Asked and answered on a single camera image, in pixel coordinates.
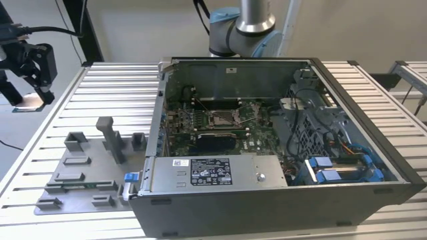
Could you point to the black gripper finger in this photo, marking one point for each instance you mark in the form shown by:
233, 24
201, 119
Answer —
47, 65
10, 92

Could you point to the silver CPU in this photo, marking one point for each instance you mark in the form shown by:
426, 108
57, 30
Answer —
34, 101

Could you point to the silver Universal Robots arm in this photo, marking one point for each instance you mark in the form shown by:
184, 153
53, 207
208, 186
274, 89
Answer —
249, 27

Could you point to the RAM slot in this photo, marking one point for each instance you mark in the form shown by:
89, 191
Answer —
214, 130
217, 101

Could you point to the CPU socket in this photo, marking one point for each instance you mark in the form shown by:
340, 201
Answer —
222, 118

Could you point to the grey parts rack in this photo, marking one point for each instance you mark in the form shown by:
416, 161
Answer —
90, 200

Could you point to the blue case latch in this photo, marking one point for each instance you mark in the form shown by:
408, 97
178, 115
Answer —
132, 177

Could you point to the silver power supply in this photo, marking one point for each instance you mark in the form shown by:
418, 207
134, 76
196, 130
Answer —
168, 175

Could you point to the black graphics card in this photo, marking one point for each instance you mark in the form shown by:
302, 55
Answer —
216, 142

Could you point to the metal locking lever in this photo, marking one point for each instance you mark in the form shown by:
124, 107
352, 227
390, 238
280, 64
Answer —
250, 119

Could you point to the black power supply label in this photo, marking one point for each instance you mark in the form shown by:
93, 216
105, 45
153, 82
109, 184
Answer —
212, 171

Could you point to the green motherboard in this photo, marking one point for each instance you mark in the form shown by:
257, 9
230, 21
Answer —
257, 143

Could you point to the black open PC case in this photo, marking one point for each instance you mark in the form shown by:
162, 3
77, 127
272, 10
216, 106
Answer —
234, 212

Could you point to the black perforated drive cage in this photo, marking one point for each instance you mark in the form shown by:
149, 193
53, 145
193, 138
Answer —
309, 135

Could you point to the blue disk carrier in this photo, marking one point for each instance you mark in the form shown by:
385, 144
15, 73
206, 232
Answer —
330, 176
324, 161

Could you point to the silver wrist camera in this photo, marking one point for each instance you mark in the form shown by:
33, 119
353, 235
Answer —
2, 55

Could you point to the black frame post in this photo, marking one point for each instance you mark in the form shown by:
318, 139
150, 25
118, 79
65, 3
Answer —
90, 37

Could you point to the black bracket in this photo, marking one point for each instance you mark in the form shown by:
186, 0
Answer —
385, 80

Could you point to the aluminium side table frame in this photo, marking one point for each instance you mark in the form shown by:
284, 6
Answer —
412, 75

